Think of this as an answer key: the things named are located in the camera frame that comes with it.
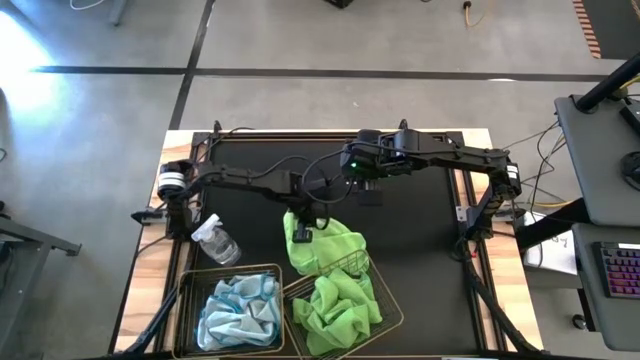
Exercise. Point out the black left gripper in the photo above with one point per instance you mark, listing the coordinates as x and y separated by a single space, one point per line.
305 212

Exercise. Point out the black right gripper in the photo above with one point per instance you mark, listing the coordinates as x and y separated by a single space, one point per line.
370 162

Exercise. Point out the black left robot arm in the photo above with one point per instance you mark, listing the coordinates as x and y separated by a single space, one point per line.
240 180

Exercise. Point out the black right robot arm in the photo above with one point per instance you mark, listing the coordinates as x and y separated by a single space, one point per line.
450 152

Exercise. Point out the black edge clamp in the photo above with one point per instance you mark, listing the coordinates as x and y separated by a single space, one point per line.
404 125
217 127

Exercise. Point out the clear plastic spray bottle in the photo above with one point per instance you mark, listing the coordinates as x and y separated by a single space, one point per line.
217 245

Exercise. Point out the black desk leg bar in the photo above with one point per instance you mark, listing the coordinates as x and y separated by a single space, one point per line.
555 225

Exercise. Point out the white paper sheet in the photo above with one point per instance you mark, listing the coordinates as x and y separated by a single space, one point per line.
555 255

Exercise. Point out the grey desk top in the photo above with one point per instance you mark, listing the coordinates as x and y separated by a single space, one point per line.
595 160

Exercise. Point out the black caster wheel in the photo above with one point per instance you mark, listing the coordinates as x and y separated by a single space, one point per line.
580 322

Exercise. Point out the black metal pole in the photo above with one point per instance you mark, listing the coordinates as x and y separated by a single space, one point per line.
607 85

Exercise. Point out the grey keyboard shelf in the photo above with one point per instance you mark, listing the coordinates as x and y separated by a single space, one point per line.
600 320

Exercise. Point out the backlit computer keyboard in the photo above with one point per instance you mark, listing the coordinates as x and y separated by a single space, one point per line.
622 270

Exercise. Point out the black round desk device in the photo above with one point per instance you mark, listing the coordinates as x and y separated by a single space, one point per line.
634 172

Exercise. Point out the grey metal stand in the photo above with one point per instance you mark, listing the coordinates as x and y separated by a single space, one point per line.
30 235

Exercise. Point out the grey stand leg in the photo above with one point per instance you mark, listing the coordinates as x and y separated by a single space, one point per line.
120 12

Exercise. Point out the dark orange-striped floor mat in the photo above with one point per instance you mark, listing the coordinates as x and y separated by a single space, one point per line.
620 30

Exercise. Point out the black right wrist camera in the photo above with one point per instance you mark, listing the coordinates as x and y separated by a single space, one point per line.
369 137

